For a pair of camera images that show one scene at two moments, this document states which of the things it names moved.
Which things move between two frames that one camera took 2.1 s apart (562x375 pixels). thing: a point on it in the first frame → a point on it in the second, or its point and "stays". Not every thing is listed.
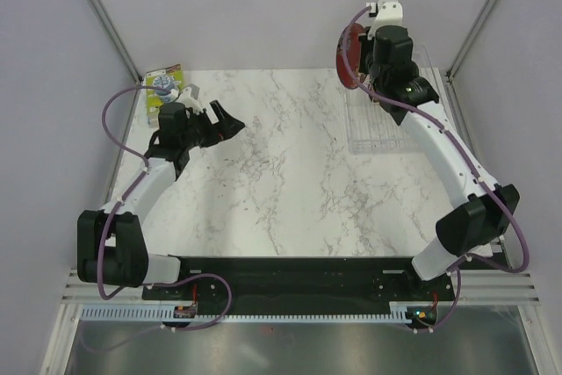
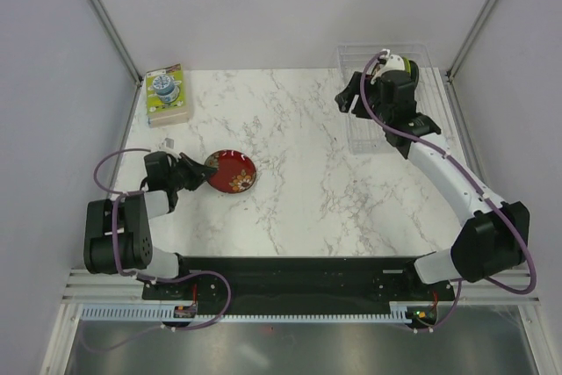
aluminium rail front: x=503 y=287 stays
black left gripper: x=218 y=132 → x=199 y=173
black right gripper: x=365 y=45 → x=346 y=97
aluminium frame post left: x=102 y=13 stays
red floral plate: x=353 y=47 → x=235 y=174
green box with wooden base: x=170 y=78 stays
